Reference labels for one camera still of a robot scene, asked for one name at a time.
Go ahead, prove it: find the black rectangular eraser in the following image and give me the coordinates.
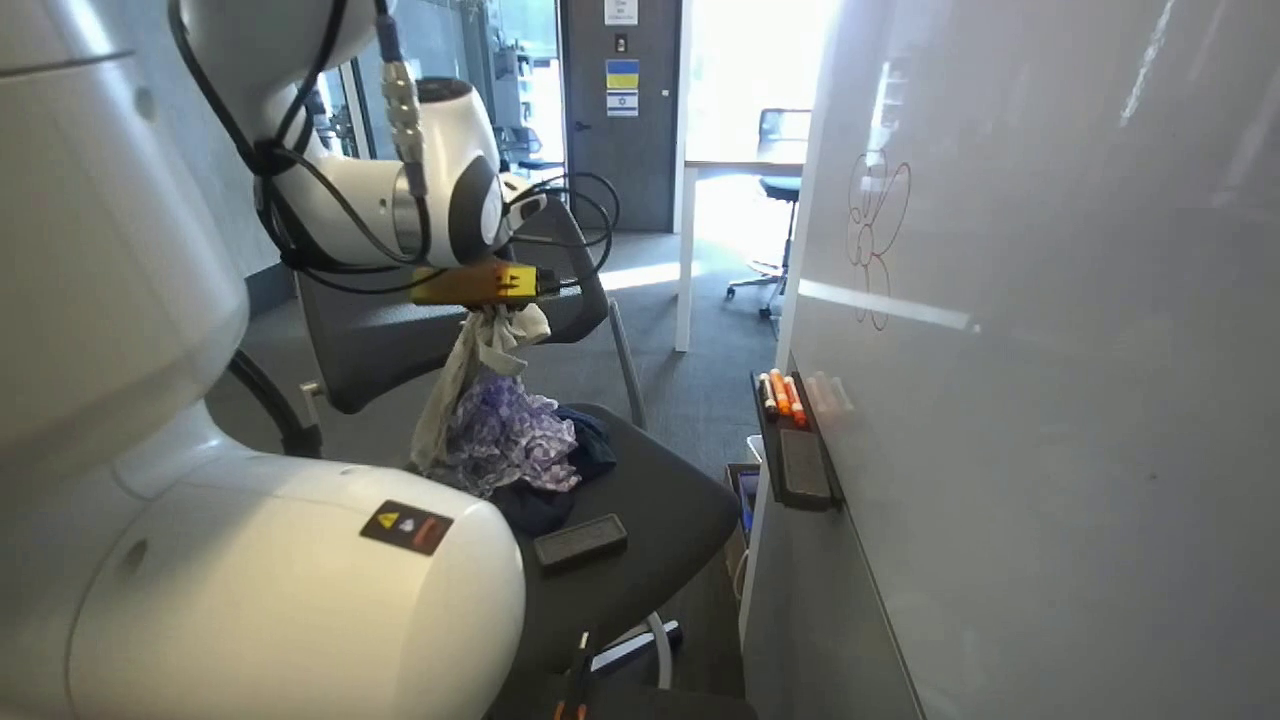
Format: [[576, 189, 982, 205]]
[[532, 507, 631, 577]]

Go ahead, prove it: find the white table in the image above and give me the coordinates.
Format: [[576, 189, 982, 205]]
[[670, 154, 814, 359]]

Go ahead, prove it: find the blue white box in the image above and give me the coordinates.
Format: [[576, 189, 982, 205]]
[[723, 460, 767, 539]]

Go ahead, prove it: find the grey black chair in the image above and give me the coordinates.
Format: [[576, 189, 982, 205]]
[[292, 184, 744, 720]]

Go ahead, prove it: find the blue yellow poster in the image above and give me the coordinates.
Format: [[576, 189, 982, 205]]
[[603, 55, 646, 125]]

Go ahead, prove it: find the dark navy clothing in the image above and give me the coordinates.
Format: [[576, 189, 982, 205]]
[[491, 400, 625, 539]]

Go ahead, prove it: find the whiteboard partition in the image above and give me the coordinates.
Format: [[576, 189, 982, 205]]
[[735, 0, 1280, 720]]

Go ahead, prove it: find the black office chair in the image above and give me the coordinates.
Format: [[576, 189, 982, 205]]
[[719, 105, 817, 322]]

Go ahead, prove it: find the purple patterned clothing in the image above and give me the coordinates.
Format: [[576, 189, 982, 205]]
[[427, 373, 589, 498]]

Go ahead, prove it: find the dark grey door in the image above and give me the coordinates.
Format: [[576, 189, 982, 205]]
[[558, 0, 689, 238]]

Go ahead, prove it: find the thin black cable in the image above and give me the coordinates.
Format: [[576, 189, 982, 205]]
[[497, 166, 627, 297]]

